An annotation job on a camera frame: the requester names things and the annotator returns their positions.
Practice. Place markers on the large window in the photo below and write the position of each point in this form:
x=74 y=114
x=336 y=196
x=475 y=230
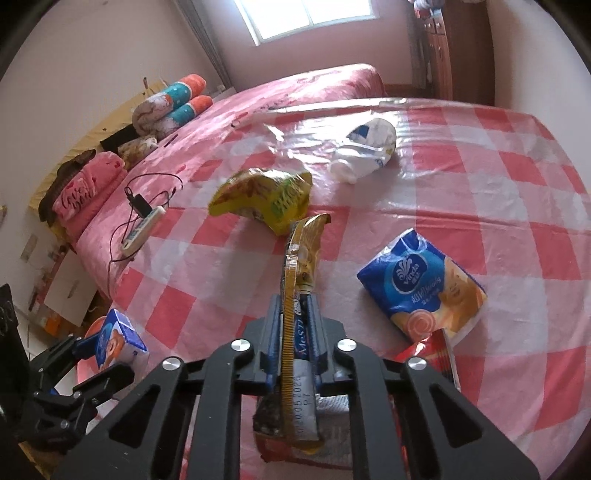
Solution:
x=304 y=14

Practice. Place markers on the long yellow wrapper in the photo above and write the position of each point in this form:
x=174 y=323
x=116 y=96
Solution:
x=300 y=249

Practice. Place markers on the yellow green snack bag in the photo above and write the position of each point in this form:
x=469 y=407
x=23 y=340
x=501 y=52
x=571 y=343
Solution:
x=263 y=194

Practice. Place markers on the pink printed bedspread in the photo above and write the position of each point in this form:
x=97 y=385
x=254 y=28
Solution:
x=295 y=87

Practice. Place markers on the red silver foil wrapper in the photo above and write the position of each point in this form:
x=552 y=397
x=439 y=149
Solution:
x=332 y=415

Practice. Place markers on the wooden headboard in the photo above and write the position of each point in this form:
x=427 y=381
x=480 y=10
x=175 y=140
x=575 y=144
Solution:
x=111 y=115

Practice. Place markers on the small crushed plastic bottle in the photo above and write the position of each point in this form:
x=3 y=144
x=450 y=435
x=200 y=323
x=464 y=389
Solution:
x=364 y=147

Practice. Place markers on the red packet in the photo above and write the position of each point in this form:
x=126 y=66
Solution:
x=429 y=350

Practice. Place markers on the black charger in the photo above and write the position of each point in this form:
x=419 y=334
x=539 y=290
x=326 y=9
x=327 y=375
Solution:
x=138 y=203

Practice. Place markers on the white nightstand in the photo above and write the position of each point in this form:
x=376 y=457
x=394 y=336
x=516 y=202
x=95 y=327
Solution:
x=69 y=290

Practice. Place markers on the rolled blanket teal orange end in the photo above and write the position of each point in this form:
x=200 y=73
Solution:
x=189 y=113
x=184 y=92

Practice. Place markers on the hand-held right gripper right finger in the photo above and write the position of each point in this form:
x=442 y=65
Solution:
x=315 y=341

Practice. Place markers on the white power strip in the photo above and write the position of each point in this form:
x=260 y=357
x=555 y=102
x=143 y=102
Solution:
x=143 y=228

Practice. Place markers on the blue orange small carton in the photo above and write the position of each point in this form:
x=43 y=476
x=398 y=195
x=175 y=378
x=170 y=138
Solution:
x=120 y=341

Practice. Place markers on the grey curtain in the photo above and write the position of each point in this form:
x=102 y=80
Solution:
x=207 y=41

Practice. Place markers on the brown cloth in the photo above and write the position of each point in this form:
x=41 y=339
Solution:
x=69 y=173

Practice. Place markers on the floral pillow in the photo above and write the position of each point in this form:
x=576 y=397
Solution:
x=138 y=150

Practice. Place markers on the folded grey pink blanket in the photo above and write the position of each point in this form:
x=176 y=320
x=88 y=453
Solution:
x=427 y=3

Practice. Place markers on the wooden cabinet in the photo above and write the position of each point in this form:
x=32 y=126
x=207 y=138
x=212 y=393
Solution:
x=457 y=50

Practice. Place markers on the black flat item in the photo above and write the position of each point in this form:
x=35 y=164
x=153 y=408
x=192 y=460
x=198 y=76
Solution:
x=117 y=136

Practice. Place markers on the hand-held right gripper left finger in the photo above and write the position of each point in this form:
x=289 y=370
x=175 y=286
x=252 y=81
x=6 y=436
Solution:
x=276 y=341

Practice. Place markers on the blue tissue pack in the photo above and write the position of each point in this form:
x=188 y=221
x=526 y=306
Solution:
x=415 y=281

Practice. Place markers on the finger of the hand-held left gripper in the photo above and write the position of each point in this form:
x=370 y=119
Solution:
x=101 y=383
x=83 y=344

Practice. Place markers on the pink bin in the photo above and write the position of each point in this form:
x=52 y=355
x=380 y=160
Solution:
x=92 y=332

